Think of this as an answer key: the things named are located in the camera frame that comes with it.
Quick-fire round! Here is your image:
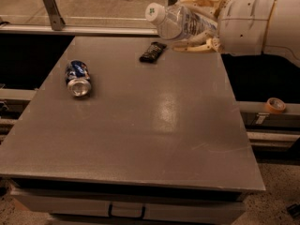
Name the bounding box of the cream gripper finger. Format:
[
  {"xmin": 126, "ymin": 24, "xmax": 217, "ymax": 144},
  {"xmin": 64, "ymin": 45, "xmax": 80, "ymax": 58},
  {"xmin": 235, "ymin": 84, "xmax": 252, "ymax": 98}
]
[
  {"xmin": 172, "ymin": 29, "xmax": 223, "ymax": 53},
  {"xmin": 177, "ymin": 0, "xmax": 231, "ymax": 20}
]

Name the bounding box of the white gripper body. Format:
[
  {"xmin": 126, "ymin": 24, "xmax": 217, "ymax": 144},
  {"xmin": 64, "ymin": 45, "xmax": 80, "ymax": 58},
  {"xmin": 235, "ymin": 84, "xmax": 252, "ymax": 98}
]
[{"xmin": 218, "ymin": 0, "xmax": 275, "ymax": 56}]

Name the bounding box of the clear plastic water bottle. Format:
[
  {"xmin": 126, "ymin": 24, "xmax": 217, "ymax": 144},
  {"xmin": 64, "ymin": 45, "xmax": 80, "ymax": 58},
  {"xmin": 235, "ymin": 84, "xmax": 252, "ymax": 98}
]
[{"xmin": 145, "ymin": 3, "xmax": 217, "ymax": 40}]

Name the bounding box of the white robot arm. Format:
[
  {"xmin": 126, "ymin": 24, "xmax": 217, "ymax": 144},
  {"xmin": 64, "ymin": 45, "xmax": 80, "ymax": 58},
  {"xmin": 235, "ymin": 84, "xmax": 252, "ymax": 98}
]
[{"xmin": 172, "ymin": 0, "xmax": 300, "ymax": 67}]

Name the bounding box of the black snack bar wrapper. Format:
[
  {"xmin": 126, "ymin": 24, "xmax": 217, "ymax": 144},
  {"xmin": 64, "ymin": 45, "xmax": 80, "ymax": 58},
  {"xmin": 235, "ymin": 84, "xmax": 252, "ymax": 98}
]
[{"xmin": 139, "ymin": 42, "xmax": 167, "ymax": 63}]

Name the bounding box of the orange tape roll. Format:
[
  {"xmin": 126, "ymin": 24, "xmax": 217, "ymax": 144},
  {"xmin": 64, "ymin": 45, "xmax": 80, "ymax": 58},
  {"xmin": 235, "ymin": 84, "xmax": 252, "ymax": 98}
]
[{"xmin": 265, "ymin": 97, "xmax": 286, "ymax": 113}]

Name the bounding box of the crushed blue soda can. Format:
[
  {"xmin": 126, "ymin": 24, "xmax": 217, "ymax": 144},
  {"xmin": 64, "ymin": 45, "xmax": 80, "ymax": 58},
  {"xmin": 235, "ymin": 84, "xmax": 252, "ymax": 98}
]
[{"xmin": 65, "ymin": 60, "xmax": 91, "ymax": 98}]

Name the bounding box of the grey table drawer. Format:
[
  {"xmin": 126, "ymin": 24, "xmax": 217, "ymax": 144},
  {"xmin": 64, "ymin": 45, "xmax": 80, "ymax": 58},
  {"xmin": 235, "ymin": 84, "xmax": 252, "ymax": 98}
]
[{"xmin": 11, "ymin": 188, "xmax": 245, "ymax": 225}]

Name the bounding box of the left metal rail bracket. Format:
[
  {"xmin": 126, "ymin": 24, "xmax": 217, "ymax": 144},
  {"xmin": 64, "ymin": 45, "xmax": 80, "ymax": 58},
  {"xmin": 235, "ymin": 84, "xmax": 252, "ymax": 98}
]
[{"xmin": 42, "ymin": 0, "xmax": 66, "ymax": 31}]

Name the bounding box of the black drawer handle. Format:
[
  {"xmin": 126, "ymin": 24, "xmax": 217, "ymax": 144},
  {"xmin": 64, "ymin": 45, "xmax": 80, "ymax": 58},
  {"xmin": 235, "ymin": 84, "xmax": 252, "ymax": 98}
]
[{"xmin": 108, "ymin": 202, "xmax": 146, "ymax": 219}]

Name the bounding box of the horizontal metal rail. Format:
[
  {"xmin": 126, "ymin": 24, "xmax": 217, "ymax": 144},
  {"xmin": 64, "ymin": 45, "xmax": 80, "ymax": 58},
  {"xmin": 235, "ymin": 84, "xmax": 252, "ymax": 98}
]
[{"xmin": 0, "ymin": 23, "xmax": 158, "ymax": 37}]

